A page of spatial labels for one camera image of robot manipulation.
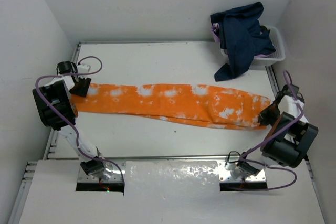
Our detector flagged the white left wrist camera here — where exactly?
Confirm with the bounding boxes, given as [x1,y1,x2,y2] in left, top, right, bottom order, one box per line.
[77,64,91,74]

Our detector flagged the lilac garment in basket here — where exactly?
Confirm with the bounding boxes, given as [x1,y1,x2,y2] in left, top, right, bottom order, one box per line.
[211,23,221,43]

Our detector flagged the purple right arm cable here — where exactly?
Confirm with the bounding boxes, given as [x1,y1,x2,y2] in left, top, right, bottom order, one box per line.
[230,70,307,191]

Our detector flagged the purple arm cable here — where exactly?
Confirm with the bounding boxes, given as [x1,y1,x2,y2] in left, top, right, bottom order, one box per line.
[35,56,124,184]
[230,70,307,191]

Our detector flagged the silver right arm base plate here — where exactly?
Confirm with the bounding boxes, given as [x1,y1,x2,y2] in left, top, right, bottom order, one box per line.
[217,161,266,184]

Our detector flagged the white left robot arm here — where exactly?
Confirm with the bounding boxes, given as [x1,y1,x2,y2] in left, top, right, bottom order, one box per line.
[32,61,113,181]

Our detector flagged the orange tie-dye trousers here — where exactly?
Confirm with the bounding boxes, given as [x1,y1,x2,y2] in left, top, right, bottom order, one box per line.
[72,83,271,130]

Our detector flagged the white front cover panel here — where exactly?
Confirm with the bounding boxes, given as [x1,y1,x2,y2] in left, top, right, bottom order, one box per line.
[20,160,324,223]

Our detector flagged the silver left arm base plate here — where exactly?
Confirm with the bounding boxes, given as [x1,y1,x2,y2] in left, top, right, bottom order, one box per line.
[77,163,125,183]

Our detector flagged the white plastic laundry basket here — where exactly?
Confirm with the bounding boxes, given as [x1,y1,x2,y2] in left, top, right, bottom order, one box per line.
[219,22,285,72]

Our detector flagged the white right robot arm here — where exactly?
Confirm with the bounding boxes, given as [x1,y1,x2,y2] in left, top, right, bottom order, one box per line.
[237,84,318,178]

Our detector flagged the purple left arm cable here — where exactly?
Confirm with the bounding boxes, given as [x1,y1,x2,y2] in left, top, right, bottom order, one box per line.
[35,56,124,184]

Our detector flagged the dark navy blue trousers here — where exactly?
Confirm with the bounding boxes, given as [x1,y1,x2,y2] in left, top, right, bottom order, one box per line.
[210,2,276,82]

